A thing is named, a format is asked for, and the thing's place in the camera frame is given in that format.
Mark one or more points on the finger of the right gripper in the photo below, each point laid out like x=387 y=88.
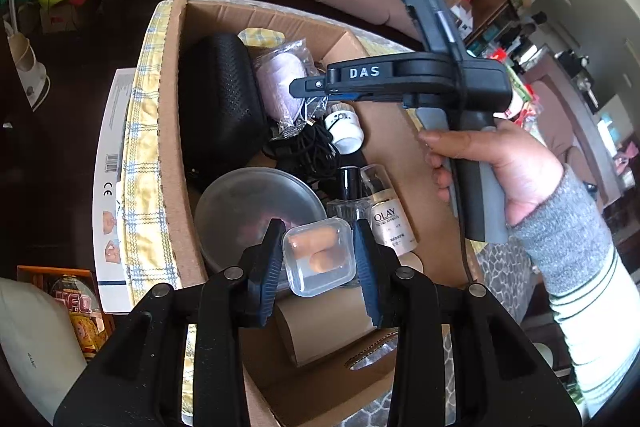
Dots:
x=308 y=87
x=367 y=97

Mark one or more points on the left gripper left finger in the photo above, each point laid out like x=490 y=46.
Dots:
x=136 y=377

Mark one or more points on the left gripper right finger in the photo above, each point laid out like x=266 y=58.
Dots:
x=500 y=378

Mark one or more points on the plastic bag with puff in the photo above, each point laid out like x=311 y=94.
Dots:
x=275 y=71

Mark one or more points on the small clear bottle black cap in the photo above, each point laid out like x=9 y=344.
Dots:
x=350 y=204

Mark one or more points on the clear case with sponges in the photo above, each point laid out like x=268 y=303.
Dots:
x=319 y=257

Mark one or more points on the right bare hand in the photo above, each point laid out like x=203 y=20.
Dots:
x=525 y=169

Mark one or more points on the white round jar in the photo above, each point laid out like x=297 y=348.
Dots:
x=343 y=124

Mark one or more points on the black mesh pouch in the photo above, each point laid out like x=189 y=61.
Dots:
x=223 y=123

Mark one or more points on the white printed flat box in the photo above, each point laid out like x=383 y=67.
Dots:
x=108 y=251

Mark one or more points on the yellow plaid cloth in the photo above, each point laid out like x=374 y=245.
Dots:
x=158 y=237

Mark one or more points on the grey stone-pattern blanket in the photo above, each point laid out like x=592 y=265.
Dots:
x=508 y=273

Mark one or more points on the cardboard box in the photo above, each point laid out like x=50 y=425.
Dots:
x=318 y=360

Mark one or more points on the red snack package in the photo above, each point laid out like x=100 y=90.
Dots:
x=76 y=290

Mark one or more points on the Olay bottle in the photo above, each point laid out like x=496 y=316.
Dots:
x=388 y=220

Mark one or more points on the white pillow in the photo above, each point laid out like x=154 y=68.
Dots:
x=40 y=345

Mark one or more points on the round clear plastic container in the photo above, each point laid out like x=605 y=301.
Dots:
x=235 y=210

